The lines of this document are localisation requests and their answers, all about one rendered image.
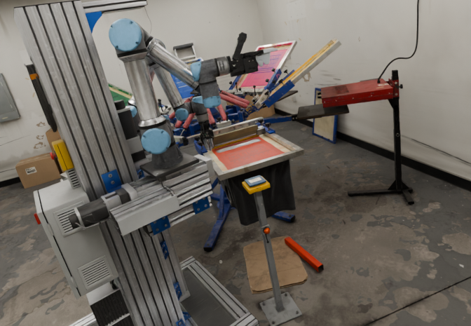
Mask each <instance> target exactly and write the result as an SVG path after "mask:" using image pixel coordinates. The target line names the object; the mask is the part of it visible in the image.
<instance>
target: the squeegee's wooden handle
mask: <svg viewBox="0 0 471 326"><path fill-rule="evenodd" d="M257 129H258V125H257V124H256V125H251V126H248V127H246V128H241V129H238V130H234V131H231V132H227V133H223V134H220V135H215V136H214V140H213V144H214V147H215V145H216V144H221V143H223V142H227V141H231V140H235V139H238V138H241V137H245V136H248V135H252V134H255V133H256V134H257Z"/></svg>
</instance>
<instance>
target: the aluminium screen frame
mask: <svg viewBox="0 0 471 326"><path fill-rule="evenodd" d="M264 135H266V136H267V137H269V138H271V139H272V140H274V141H276V142H277V143H279V144H281V145H282V146H284V147H286V148H287V149H289V150H290V151H289V152H286V153H283V154H280V155H277V156H273V157H270V158H266V159H264V160H260V161H257V162H253V163H250V164H247V165H243V166H240V167H238V168H234V169H231V170H227V171H224V172H223V171H222V170H221V169H220V167H219V166H218V165H217V164H216V163H215V161H214V160H213V158H212V157H211V156H210V155H209V154H208V152H206V153H203V156H205V157H207V158H210V159H212V164H213V168H214V173H215V175H216V176H217V177H218V179H219V181H222V180H224V179H228V178H231V177H235V176H237V175H241V174H244V173H246V172H251V171H253V170H257V169H260V168H264V167H266V166H269V165H273V164H276V163H279V162H283V161H286V160H289V159H292V158H296V157H298V156H303V155H305V153H304V149H302V148H301V147H298V146H297V145H295V144H293V143H291V142H290V141H288V140H286V139H284V138H283V137H281V136H279V135H276V134H275V133H271V134H269V133H267V132H266V133H265V134H264Z"/></svg>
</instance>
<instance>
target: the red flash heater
mask: <svg viewBox="0 0 471 326"><path fill-rule="evenodd" d="M379 80H380V83H378V82H377V81H378V79H376V80H370V81H362V82H357V83H348V84H343V85H338V86H330V87H324V88H321V96H322V104H323V108H325V107H335V106H341V105H347V104H357V103H362V102H372V101H377V100H387V99H392V98H393V96H394V97H395V83H394V82H393V81H392V80H390V79H388V81H385V80H383V79H379Z"/></svg>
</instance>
